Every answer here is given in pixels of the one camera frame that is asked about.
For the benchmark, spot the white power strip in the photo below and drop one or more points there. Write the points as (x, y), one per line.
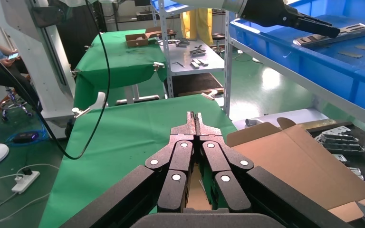
(25, 183)

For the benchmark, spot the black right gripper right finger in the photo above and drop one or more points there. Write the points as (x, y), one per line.
(220, 163)

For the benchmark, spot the brown cardboard box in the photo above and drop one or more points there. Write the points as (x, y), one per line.
(295, 163)

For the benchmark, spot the background green table cloth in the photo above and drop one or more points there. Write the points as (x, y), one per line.
(122, 63)

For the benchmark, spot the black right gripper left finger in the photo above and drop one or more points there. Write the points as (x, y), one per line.
(176, 163)

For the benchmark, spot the small silver plate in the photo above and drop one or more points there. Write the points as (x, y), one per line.
(195, 64)
(203, 62)

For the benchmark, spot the background white shelf unit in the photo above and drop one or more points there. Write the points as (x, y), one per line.
(198, 70)

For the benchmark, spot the yellow hanging garment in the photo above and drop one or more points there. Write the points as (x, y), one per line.
(201, 25)

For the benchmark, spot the blue smartphone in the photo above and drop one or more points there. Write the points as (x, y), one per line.
(13, 56)

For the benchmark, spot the metal table frame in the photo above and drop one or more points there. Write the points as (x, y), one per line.
(138, 99)

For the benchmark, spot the black round stool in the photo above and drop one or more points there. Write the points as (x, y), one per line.
(217, 36)

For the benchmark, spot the black equipment cabinet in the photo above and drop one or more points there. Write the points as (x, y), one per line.
(75, 37)

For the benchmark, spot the background blue tray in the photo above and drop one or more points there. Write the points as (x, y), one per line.
(166, 3)

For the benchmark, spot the thin metal tool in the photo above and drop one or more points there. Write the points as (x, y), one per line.
(178, 64)

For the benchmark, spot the small open cardboard box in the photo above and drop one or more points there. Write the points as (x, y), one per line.
(137, 41)

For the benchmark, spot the black floor device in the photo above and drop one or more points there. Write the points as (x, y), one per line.
(25, 137)

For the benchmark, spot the bare person hand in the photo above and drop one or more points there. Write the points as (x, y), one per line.
(7, 62)

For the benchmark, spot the black mat board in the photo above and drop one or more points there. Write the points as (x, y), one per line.
(195, 83)

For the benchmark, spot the white plastic pipe connector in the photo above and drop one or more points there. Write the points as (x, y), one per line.
(252, 122)

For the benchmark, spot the blue plastic tray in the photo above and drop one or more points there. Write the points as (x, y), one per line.
(327, 75)

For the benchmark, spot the dark metal bracket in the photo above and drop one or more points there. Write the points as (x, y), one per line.
(198, 52)

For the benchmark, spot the white flat shelf board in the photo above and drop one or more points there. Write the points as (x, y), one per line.
(273, 114)

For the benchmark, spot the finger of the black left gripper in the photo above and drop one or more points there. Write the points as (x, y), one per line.
(314, 20)
(324, 31)

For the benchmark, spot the perforated white shelf post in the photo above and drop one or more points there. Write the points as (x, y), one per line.
(228, 78)

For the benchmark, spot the wheeled swivel stool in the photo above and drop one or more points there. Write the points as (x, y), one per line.
(15, 104)

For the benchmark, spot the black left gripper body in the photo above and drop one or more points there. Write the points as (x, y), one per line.
(267, 12)

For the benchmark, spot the seated person dark clothes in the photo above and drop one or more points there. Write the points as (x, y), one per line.
(9, 81)

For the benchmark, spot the white robot torso column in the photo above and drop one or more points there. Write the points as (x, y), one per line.
(31, 56)

